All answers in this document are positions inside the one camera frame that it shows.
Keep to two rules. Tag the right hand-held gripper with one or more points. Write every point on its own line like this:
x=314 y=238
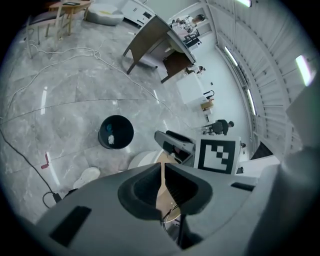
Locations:
x=217 y=155

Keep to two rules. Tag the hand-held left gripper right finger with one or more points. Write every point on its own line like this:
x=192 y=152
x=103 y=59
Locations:
x=220 y=192

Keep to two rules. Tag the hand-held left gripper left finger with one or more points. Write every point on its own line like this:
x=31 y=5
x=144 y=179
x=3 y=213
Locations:
x=105 y=200

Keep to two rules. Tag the black round trash bin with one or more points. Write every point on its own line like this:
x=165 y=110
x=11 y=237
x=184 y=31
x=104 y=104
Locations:
x=117 y=132

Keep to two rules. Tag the white paper trash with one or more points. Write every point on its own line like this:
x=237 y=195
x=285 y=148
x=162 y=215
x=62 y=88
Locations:
x=111 y=139

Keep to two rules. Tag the blue trash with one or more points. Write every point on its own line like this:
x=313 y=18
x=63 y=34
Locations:
x=109 y=127

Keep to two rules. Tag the person's white shoe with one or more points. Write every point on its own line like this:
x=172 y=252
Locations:
x=87 y=176

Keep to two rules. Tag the white round table base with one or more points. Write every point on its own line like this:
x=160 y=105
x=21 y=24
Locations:
x=142 y=160

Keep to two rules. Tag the brown cardboard box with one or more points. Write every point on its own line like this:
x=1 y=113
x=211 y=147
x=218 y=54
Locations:
x=207 y=105

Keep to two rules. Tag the white block counter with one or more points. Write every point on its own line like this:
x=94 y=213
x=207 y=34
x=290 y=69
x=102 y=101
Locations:
x=191 y=90

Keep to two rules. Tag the round wooden table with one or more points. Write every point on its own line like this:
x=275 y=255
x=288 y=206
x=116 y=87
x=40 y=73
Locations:
x=163 y=197

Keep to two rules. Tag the black curved faucet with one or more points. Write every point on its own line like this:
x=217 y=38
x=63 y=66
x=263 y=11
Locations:
x=212 y=93

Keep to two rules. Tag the long ceiling light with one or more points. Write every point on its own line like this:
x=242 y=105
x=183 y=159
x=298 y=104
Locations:
x=230 y=55
x=244 y=2
x=251 y=101
x=304 y=70

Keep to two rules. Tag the brown desk with grey top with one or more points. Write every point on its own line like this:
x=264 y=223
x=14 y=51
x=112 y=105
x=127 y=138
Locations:
x=152 y=40

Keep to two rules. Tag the white cabinet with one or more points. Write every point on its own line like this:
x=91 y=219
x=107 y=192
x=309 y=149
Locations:
x=137 y=11

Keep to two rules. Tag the grey beanbag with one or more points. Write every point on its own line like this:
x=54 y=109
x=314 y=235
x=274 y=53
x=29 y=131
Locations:
x=105 y=13

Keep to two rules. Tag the light wooden side table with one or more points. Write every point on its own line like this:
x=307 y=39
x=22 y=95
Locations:
x=72 y=6

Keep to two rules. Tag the light wooden chair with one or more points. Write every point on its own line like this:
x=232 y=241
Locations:
x=53 y=22

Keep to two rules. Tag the black tablet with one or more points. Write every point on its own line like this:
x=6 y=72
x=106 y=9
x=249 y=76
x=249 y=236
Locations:
x=70 y=3

